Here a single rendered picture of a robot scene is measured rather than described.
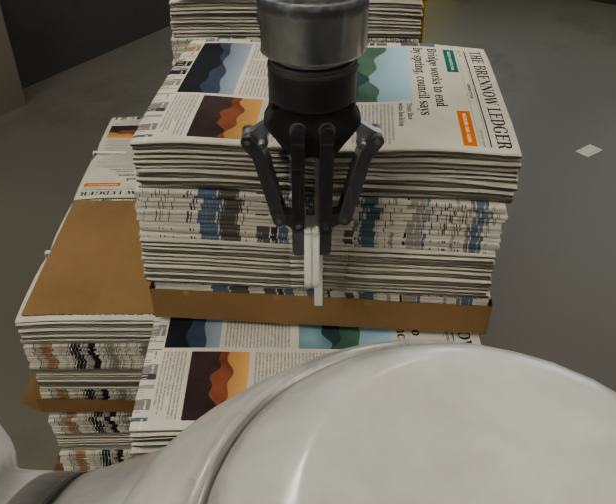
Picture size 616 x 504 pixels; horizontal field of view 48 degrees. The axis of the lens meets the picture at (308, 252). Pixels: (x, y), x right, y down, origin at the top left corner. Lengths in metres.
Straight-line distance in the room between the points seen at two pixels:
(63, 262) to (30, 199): 1.40
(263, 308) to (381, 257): 0.15
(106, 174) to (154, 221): 0.84
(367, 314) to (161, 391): 0.24
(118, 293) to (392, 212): 0.65
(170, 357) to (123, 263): 0.54
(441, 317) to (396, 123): 0.22
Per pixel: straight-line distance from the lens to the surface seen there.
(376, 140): 0.61
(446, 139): 0.68
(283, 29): 0.55
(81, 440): 1.44
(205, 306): 0.79
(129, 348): 1.22
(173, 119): 0.72
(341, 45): 0.55
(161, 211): 0.72
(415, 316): 0.77
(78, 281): 1.28
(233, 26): 1.08
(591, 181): 2.85
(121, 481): 0.19
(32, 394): 1.40
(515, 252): 2.37
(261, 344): 0.78
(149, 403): 0.74
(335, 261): 0.73
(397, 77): 0.81
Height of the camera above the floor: 1.38
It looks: 37 degrees down
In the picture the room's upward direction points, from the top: straight up
